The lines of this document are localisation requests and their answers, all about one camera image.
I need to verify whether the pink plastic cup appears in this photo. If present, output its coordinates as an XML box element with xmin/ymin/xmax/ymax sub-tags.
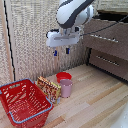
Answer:
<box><xmin>59</xmin><ymin>78</ymin><xmax>74</xmax><ymax>99</ymax></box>

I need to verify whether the silver drawer handle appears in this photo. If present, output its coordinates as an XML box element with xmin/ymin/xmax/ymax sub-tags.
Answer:
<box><xmin>89</xmin><ymin>33</ymin><xmax>120</xmax><ymax>44</ymax></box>
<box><xmin>95</xmin><ymin>54</ymin><xmax>121</xmax><ymax>67</ymax></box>

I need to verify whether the red yellow snack box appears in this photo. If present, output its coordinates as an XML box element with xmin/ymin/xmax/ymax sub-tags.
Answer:
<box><xmin>35</xmin><ymin>75</ymin><xmax>63</xmax><ymax>105</ymax></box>

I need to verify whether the red basket with blue rim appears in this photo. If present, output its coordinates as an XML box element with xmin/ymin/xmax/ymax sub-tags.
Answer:
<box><xmin>0</xmin><ymin>78</ymin><xmax>55</xmax><ymax>128</ymax></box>

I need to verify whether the brown dresser cabinet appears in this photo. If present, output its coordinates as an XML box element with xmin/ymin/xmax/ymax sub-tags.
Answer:
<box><xmin>82</xmin><ymin>9</ymin><xmax>128</xmax><ymax>83</ymax></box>

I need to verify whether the black cable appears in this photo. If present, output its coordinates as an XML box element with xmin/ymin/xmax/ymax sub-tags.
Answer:
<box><xmin>82</xmin><ymin>14</ymin><xmax>128</xmax><ymax>37</ymax></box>

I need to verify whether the red plastic bowl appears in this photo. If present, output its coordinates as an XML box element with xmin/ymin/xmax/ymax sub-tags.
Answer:
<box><xmin>55</xmin><ymin>71</ymin><xmax>73</xmax><ymax>85</ymax></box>

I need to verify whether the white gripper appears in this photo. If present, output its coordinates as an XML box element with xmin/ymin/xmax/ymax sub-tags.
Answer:
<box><xmin>45</xmin><ymin>26</ymin><xmax>83</xmax><ymax>57</ymax></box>

